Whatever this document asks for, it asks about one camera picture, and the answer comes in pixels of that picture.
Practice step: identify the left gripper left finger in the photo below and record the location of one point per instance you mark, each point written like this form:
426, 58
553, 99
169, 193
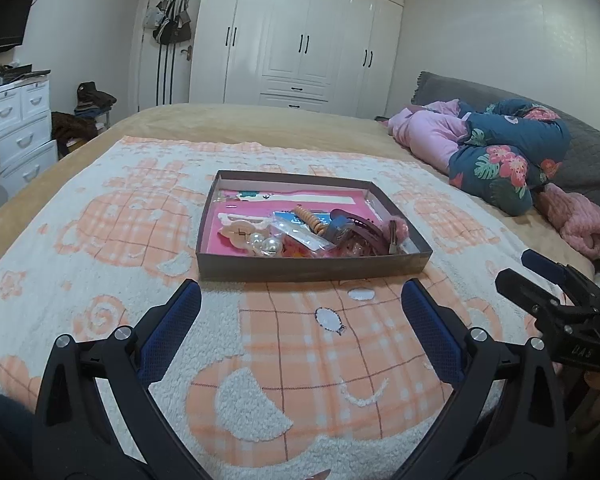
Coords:
72, 434

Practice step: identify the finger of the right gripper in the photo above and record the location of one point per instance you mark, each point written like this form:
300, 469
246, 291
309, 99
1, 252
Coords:
552, 271
527, 295

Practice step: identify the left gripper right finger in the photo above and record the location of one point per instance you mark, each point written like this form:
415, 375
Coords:
504, 418

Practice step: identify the pink fluffy hair accessory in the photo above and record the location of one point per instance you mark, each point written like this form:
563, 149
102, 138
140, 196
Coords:
395, 230

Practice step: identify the maroon hair clip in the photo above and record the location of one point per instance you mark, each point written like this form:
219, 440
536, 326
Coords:
366, 239

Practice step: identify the clear pearl ball ornament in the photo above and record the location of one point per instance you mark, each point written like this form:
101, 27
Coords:
264, 246

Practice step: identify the white bedroom door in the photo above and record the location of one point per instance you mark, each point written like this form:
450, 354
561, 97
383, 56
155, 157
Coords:
160, 73

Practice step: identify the pink knitted cloth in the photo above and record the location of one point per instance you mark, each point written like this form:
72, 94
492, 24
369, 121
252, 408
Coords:
574, 217

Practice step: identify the grey headboard cushion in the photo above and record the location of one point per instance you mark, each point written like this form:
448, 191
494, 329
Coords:
580, 171

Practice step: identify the blue floral quilt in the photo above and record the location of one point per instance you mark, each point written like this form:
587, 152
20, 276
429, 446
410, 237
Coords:
513, 147

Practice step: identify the pink quilt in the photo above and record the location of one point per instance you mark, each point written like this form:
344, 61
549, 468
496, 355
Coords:
431, 132

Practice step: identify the tan bedspread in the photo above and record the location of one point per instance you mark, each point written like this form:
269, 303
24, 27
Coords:
218, 123

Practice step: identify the cream hair claw clip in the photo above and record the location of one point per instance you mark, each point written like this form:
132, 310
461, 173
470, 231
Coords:
238, 228

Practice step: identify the brown cardboard tray pink inside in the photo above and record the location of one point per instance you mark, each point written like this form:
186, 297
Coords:
308, 201

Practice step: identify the dark clothes pile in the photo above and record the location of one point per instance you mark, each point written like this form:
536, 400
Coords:
81, 125

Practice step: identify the white drawer cabinet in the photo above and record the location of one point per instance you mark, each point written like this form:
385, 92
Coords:
27, 148

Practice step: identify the white wardrobe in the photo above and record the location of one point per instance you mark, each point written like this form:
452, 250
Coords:
330, 56

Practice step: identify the bags hanging on door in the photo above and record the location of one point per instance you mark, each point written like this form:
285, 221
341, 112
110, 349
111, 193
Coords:
169, 22

